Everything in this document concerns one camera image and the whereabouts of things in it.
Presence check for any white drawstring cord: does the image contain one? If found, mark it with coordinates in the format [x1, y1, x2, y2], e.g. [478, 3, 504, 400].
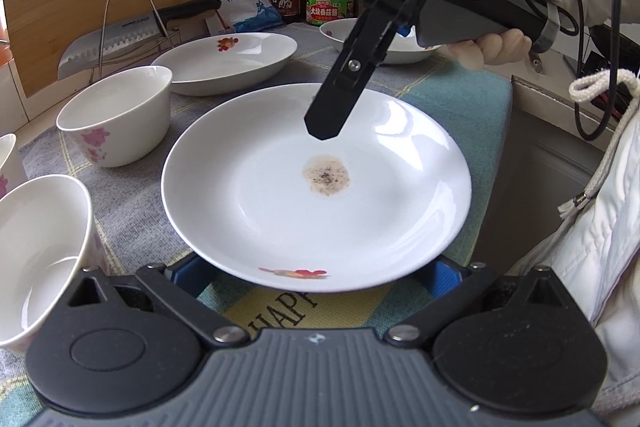
[557, 69, 640, 220]

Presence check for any person's white jacket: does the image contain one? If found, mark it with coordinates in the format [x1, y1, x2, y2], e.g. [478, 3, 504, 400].
[510, 72, 640, 427]

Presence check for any green-lidded sauce jar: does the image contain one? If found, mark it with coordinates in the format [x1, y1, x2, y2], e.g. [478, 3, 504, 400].
[304, 0, 357, 26]

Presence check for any grey checked table mat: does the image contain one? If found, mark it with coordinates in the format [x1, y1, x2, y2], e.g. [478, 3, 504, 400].
[0, 22, 516, 427]

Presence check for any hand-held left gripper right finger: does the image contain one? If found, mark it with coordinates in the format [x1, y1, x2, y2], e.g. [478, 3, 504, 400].
[385, 254, 576, 350]

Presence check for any white floral plate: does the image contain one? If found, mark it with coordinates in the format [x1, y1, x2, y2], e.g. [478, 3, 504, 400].
[319, 18, 443, 65]
[150, 32, 298, 96]

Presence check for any metal sink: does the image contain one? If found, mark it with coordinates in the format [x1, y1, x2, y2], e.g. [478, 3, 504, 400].
[472, 74, 621, 278]

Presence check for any large white stained plate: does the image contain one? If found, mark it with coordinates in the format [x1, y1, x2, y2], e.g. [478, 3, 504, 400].
[161, 83, 473, 294]

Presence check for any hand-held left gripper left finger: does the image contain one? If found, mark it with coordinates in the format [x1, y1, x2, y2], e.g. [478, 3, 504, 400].
[67, 252, 251, 350]

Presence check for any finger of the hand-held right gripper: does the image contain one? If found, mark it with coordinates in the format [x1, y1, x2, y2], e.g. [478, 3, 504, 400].
[304, 4, 402, 142]

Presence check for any white blue plastic bag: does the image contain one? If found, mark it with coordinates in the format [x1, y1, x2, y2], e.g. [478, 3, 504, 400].
[202, 0, 286, 34]

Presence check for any black-handled kitchen knife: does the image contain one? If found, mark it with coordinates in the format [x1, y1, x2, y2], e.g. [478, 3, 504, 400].
[57, 0, 222, 81]

